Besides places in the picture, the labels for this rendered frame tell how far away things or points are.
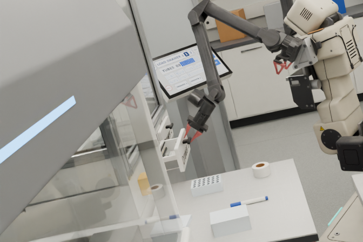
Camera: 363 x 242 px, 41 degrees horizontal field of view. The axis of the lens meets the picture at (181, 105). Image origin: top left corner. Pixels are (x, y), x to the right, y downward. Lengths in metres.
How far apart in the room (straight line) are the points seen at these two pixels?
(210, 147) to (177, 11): 1.12
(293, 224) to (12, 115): 1.17
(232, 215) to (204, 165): 1.61
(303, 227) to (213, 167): 1.74
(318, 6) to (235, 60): 2.90
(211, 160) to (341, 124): 1.20
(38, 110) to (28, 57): 0.08
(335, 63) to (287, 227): 0.89
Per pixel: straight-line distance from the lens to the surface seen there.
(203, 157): 3.21
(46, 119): 0.67
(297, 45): 2.07
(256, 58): 5.05
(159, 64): 3.04
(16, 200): 0.57
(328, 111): 2.29
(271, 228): 1.62
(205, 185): 1.95
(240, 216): 1.62
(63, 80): 0.76
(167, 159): 2.10
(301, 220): 1.64
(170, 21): 3.77
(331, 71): 2.26
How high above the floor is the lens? 1.55
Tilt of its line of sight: 13 degrees down
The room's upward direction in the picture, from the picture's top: 16 degrees counter-clockwise
